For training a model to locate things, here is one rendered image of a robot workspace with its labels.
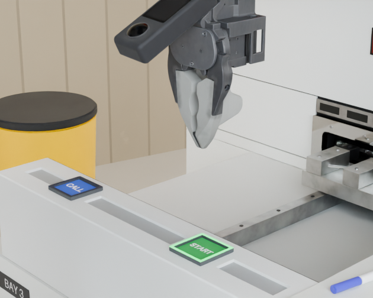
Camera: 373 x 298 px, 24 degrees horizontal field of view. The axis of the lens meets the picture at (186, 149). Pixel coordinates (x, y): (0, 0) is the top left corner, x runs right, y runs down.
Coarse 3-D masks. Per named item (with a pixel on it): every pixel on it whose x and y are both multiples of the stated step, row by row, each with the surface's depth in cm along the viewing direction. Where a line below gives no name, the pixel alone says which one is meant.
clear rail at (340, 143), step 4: (340, 140) 160; (336, 144) 160; (340, 144) 159; (344, 144) 158; (356, 144) 157; (360, 148) 156; (364, 148) 156; (368, 148) 155; (360, 152) 156; (364, 152) 155; (368, 152) 155; (372, 152) 154; (372, 156) 154
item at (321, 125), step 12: (324, 120) 159; (336, 120) 158; (312, 132) 162; (324, 132) 161; (336, 132) 158; (348, 132) 156; (360, 132) 154; (372, 132) 152; (312, 144) 163; (324, 144) 162; (372, 144) 152
